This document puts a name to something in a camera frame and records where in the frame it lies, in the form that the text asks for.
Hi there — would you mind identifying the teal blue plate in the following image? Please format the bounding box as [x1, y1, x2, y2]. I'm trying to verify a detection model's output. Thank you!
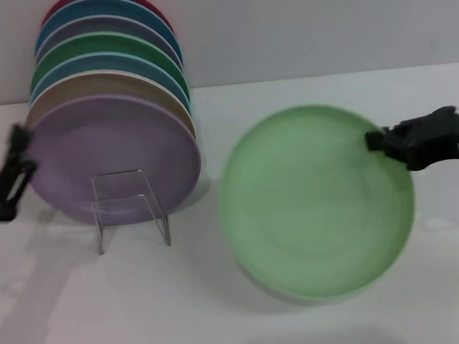
[29, 0, 185, 80]

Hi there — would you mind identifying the red plate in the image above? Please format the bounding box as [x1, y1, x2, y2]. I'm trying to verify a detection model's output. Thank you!
[37, 0, 176, 49]

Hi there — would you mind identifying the grey plate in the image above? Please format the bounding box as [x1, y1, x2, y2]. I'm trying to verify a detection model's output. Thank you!
[31, 8, 185, 84]

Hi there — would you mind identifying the clear acrylic plate rack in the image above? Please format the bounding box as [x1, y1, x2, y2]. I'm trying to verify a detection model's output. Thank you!
[89, 166, 173, 257]

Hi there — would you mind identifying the light blue plate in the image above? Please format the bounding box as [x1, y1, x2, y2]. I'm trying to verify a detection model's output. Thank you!
[24, 43, 193, 127]

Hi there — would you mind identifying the beige plate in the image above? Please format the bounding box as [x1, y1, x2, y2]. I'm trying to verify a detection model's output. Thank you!
[23, 61, 198, 155]

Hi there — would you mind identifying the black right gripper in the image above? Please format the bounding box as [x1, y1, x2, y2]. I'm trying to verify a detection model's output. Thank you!
[363, 105, 459, 176]

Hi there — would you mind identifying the purple plate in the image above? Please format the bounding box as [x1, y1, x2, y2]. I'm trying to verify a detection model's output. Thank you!
[21, 84, 209, 235]

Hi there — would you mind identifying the light green plate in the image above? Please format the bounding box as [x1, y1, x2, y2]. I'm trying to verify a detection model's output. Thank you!
[210, 95, 426, 313]

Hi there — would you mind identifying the dark green plate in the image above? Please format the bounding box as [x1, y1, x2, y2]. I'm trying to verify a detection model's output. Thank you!
[24, 23, 190, 119]

